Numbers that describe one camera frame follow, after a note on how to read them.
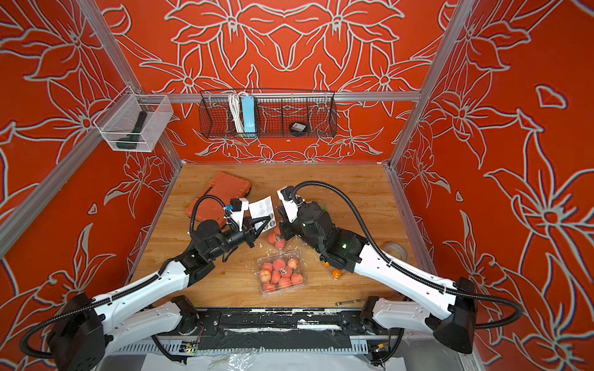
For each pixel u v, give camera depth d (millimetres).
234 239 636
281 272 783
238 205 628
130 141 786
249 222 658
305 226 483
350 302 764
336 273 810
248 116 895
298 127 958
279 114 978
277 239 878
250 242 643
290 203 552
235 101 876
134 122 898
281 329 727
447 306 388
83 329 394
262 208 678
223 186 1056
